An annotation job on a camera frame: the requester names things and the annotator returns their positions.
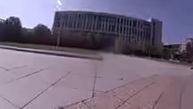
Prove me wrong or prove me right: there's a large curved grey building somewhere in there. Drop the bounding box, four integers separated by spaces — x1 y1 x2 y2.
50 8 166 59

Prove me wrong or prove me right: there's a low stone kerb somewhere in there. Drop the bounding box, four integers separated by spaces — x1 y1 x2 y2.
0 44 105 62

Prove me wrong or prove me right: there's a grass lawn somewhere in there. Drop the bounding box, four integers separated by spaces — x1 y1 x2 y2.
0 40 101 57

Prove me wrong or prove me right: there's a grey stone slab plaza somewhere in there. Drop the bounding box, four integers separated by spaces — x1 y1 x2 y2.
0 43 193 109

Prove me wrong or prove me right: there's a row of trees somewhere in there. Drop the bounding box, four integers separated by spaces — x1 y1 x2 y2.
0 14 175 61

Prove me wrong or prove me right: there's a reddish building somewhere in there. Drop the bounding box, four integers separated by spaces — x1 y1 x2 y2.
162 34 193 64

